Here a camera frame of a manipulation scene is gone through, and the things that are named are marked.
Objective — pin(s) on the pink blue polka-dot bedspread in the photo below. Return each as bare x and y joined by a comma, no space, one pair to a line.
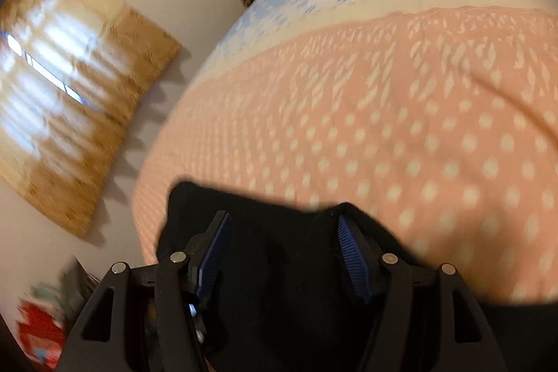
437,117

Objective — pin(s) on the red patterned item on floor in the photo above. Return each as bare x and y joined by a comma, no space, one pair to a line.
40,332

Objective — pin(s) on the gold curtain side window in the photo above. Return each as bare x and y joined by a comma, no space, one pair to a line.
73,73

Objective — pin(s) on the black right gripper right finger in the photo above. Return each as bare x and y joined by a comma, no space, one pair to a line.
429,319

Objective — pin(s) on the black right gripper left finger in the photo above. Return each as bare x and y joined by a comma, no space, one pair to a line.
147,318

